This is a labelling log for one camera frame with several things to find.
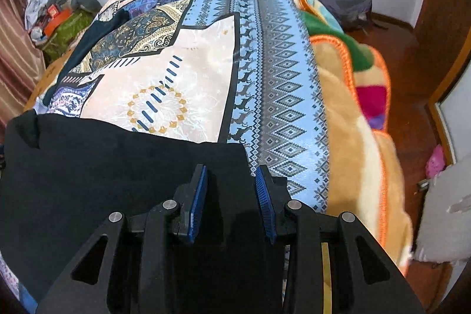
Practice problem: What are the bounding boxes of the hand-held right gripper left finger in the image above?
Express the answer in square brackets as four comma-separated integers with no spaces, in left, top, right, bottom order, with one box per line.
[37,163,210,314]

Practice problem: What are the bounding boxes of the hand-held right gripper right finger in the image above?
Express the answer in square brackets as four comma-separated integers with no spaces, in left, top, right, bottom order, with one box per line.
[256,165,427,314]

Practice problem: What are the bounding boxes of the black pants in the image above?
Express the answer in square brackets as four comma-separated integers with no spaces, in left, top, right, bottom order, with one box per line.
[0,113,288,314]

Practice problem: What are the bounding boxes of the colourful plush blanket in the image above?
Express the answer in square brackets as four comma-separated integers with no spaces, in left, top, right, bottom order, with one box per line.
[272,0,414,278]

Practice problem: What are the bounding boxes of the blue patchwork quilt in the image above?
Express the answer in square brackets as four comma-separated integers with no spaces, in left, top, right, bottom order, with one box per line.
[0,0,330,314]

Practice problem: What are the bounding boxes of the pink cloth item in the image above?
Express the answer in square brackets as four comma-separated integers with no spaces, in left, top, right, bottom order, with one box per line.
[426,145,446,177]

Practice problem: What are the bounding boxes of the white appliance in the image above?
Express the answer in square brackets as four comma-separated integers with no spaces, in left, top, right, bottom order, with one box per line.
[414,161,471,263]

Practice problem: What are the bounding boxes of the white wardrobe door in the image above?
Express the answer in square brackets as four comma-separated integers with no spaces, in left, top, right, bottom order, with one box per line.
[436,71,471,167]

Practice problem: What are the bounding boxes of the grey backpack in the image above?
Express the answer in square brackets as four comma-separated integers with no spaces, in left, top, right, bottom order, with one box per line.
[314,0,385,31]

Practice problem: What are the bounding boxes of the orange box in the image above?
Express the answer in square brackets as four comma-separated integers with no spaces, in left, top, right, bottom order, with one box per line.
[44,9,72,37]

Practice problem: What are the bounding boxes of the striped pink curtain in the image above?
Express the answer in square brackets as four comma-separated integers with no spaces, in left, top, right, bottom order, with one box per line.
[0,0,47,138]

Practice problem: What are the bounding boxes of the light blue cloth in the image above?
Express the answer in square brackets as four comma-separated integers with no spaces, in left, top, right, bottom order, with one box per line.
[25,0,50,31]

